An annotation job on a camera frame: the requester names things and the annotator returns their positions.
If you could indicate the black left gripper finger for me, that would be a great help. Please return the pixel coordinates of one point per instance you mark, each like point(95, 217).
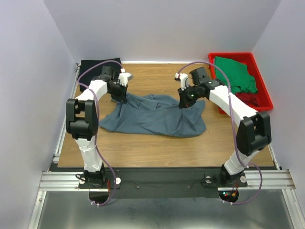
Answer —
point(123, 99)
point(114, 98)

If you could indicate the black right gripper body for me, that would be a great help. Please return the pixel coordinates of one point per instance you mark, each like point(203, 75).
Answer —
point(183, 103)

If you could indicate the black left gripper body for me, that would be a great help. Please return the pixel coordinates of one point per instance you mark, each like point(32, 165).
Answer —
point(119, 94)

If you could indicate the blue-grey t-shirt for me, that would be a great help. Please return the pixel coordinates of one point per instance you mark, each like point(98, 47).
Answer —
point(155, 114)

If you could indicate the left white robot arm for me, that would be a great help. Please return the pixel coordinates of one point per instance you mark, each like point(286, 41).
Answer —
point(82, 121)

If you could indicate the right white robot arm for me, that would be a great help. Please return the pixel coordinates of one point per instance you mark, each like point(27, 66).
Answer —
point(251, 128)

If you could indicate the black folded t-shirt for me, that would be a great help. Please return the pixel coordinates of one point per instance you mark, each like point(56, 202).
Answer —
point(87, 64)

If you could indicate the green t-shirt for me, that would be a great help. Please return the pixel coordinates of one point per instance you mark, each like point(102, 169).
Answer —
point(237, 74)

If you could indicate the dark red t-shirt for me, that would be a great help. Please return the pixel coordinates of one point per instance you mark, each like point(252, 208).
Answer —
point(249, 99)

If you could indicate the red plastic bin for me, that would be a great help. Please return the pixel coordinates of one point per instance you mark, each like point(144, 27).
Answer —
point(248, 59)

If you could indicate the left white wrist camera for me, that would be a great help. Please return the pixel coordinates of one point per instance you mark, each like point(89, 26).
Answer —
point(124, 77)

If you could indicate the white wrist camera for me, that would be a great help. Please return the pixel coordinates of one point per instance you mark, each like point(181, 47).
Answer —
point(124, 77)
point(183, 79)

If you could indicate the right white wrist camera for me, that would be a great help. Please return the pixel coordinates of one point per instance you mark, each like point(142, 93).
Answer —
point(183, 79)

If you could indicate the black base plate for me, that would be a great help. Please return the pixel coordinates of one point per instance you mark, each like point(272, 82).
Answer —
point(188, 182)

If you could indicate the aluminium frame rail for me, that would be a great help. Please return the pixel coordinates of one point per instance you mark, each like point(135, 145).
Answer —
point(272, 179)

